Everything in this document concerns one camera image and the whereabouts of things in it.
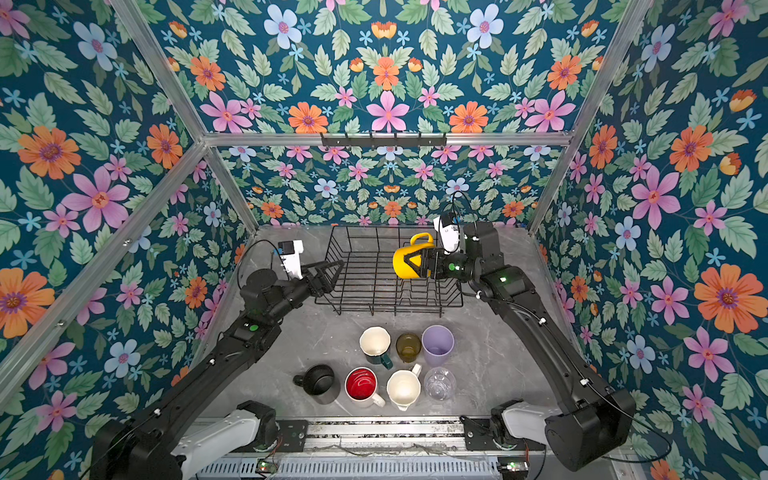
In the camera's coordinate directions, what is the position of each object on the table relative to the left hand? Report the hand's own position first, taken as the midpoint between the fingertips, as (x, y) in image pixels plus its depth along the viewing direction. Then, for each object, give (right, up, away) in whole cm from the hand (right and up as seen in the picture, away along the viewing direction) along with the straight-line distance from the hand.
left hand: (336, 257), depth 71 cm
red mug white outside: (+5, -34, +6) cm, 35 cm away
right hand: (+20, +1, 0) cm, 20 cm away
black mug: (-8, -35, +11) cm, 37 cm away
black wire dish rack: (+1, -8, +32) cm, 33 cm away
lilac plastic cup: (+26, -25, +13) cm, 38 cm away
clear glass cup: (+26, -36, +11) cm, 46 cm away
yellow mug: (+16, -2, -1) cm, 16 cm away
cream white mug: (+16, -35, +7) cm, 39 cm away
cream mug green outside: (+8, -25, +15) cm, 31 cm away
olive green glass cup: (+17, -27, +17) cm, 36 cm away
